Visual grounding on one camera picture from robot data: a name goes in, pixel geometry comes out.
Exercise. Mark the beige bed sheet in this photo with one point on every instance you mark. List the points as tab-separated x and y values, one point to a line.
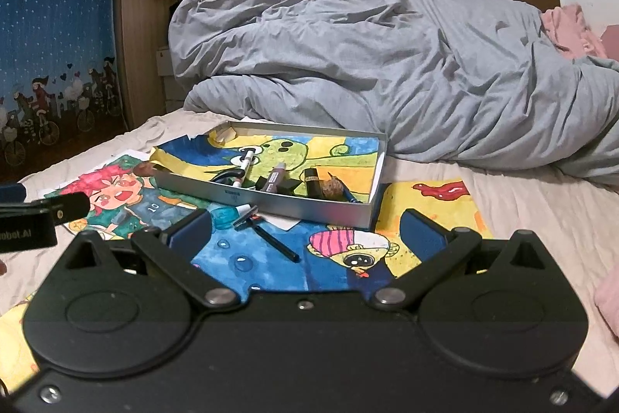
532	224

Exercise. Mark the white marker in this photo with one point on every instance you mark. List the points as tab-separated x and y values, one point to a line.
246	164

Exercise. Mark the pink cloth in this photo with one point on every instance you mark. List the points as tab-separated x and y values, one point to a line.
566	26

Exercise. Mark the small black tool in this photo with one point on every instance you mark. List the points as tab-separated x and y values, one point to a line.
227	177

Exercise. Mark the red-haired boy drawing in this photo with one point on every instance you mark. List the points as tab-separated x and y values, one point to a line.
111	190

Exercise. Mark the yellow drawing sheet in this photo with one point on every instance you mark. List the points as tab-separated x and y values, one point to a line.
17	345

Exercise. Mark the light wooden board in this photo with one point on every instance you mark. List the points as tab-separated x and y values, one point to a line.
140	55

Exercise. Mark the green monster drawing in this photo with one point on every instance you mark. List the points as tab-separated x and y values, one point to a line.
329	156

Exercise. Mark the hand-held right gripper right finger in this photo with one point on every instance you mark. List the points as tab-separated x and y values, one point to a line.
420	235

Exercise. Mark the silver metal box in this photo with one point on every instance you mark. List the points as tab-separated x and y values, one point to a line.
290	210

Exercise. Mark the black yellow marker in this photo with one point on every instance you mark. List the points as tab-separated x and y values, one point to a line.
312	183

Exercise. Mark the black clip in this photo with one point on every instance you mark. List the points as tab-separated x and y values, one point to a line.
288	186

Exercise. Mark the blue printed wall cloth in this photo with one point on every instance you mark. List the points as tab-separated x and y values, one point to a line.
48	6

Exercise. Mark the teal nail polish bottle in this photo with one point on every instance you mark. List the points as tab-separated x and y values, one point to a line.
223	219

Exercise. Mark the blue and yellow drawing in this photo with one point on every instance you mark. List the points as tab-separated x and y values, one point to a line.
242	265

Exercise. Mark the purple marker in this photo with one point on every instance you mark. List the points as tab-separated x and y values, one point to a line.
274	176

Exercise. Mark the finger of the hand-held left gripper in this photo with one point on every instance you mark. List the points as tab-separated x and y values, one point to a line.
72	205
12	192

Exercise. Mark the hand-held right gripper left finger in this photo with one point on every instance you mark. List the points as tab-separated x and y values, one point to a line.
193	231

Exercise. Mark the grey duvet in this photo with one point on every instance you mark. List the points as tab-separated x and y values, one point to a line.
387	69

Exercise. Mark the blue screwdriver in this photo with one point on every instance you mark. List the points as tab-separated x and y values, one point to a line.
349	195

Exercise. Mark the walnut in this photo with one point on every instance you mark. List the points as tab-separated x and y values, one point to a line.
332	189

